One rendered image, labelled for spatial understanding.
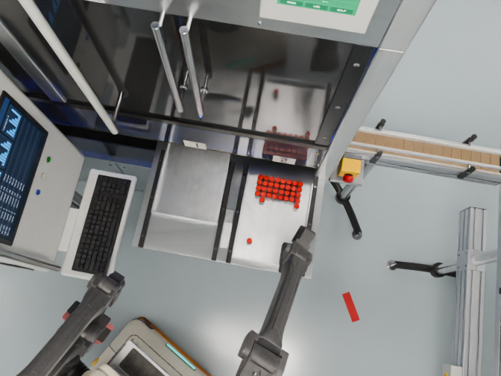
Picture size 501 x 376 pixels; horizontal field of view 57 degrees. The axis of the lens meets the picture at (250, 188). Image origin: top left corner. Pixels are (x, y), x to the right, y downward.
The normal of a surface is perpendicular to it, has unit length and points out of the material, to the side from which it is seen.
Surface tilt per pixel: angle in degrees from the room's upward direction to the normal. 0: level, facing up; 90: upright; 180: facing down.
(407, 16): 90
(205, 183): 0
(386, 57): 90
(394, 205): 0
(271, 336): 39
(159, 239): 0
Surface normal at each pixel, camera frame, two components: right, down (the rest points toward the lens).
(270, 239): 0.01, -0.27
